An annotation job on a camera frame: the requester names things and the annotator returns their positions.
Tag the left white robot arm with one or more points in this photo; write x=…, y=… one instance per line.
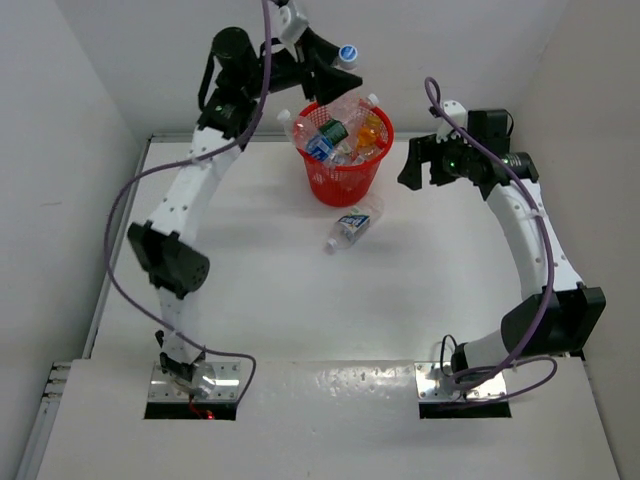
x=236, y=80

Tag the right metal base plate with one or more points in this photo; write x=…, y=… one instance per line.
x=434, y=387

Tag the clear bottle red cap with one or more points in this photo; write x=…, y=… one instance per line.
x=375, y=149

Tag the clear bottle dark green label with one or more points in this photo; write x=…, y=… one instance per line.
x=333, y=131

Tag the clear unlabelled bottle blue cap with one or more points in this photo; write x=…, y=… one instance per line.
x=347, y=61

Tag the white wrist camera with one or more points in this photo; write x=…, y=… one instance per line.
x=291, y=22
x=453, y=116

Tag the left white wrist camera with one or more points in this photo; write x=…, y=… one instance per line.
x=291, y=22

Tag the red plastic mesh basket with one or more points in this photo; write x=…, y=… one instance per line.
x=345, y=186

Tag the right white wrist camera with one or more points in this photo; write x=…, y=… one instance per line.
x=453, y=116

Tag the clear bottle blue label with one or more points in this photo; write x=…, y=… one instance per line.
x=305, y=136

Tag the clear bottle fruit label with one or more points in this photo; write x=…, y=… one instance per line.
x=351, y=226

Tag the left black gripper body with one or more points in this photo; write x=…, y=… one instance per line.
x=286, y=71

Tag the metal base plate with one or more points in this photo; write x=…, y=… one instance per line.
x=434, y=387
x=212, y=382

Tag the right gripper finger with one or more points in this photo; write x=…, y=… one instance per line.
x=424, y=148
x=411, y=175

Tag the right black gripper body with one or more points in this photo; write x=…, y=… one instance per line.
x=453, y=163

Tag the orange juice bottle gold cap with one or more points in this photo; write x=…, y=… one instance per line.
x=370, y=130

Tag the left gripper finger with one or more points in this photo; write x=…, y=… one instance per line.
x=313, y=44
x=325, y=84

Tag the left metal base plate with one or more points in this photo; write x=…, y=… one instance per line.
x=212, y=382

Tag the small clear bottle green label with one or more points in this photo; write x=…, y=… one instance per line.
x=358, y=106

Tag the bottle blue white label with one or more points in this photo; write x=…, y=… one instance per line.
x=346, y=155

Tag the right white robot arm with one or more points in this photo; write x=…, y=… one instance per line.
x=558, y=311

